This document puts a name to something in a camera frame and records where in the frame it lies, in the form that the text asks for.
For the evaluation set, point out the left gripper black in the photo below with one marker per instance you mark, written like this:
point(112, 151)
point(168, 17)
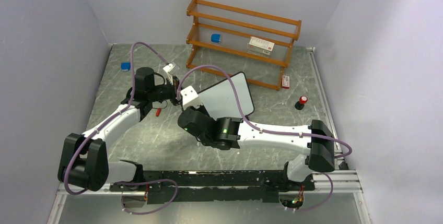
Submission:
point(173, 87)

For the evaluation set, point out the whiteboard with black frame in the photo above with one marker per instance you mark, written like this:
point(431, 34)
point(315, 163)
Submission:
point(219, 99)

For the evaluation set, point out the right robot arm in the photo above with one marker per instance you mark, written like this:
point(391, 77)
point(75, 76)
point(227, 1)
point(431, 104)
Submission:
point(313, 144)

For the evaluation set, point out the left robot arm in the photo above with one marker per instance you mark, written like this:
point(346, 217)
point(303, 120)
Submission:
point(84, 160)

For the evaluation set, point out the blue eraser on table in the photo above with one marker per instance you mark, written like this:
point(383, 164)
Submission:
point(125, 66)

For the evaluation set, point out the blue eraser on rack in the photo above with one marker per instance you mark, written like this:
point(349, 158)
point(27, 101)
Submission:
point(216, 38)

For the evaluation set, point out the wooden two-tier rack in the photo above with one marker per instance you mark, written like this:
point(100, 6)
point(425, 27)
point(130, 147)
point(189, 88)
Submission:
point(237, 25)

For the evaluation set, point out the white red box on rack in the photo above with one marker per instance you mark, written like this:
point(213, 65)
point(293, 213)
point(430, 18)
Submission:
point(261, 46)

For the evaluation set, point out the small red white box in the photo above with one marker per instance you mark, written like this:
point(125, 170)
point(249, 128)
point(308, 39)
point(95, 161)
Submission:
point(285, 82)

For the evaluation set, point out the red emergency stop button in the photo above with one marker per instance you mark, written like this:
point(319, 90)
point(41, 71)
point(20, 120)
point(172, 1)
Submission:
point(300, 104)

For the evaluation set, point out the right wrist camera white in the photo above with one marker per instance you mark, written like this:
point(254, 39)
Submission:
point(190, 98)

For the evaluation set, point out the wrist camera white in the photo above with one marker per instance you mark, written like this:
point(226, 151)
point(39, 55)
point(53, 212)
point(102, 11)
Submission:
point(190, 98)
point(171, 70)

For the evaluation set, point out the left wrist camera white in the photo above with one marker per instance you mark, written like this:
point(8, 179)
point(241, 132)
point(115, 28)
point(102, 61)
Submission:
point(171, 70)

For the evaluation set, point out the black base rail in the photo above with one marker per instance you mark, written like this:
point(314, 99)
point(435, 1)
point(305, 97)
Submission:
point(208, 186)

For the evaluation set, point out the aluminium frame rail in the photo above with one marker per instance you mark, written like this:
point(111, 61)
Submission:
point(158, 144)

